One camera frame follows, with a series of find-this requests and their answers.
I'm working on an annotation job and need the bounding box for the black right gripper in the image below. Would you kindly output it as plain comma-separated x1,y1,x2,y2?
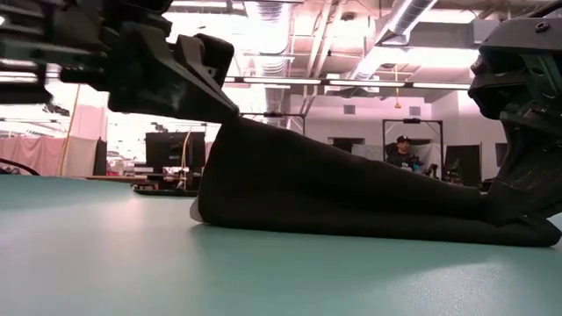
466,16,562,227

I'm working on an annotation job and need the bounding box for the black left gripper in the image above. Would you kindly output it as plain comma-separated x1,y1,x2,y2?
0,0,241,125

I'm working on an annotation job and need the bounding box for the white towel care label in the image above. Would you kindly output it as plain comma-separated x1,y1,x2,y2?
189,197,205,224

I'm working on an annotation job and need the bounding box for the black towel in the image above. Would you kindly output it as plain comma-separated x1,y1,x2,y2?
196,114,562,248

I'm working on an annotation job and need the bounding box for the black monitor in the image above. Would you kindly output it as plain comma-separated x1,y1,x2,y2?
145,131,207,175
494,141,510,169
443,143,483,188

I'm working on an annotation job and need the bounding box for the black upright panel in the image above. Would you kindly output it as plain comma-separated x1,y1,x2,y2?
92,137,108,177

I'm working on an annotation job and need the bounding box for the wooden bench top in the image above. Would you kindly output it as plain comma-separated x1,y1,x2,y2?
85,175,148,183

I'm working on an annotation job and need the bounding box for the person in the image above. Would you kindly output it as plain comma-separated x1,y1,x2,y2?
385,134,425,173

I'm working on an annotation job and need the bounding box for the pink curtain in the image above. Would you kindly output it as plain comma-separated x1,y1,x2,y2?
0,134,98,177

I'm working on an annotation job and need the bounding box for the yellow hanging pendant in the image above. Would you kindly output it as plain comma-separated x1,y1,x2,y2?
393,64,402,110

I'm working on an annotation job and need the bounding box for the green table mat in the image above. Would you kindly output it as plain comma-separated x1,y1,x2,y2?
0,175,562,316

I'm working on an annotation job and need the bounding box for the yellow cable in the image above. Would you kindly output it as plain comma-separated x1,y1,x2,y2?
59,83,83,177

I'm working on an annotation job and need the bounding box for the black frame stand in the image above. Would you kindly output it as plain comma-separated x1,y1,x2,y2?
381,117,445,177

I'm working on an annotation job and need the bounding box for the silver ceiling duct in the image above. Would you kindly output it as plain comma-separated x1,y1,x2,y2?
375,0,440,47

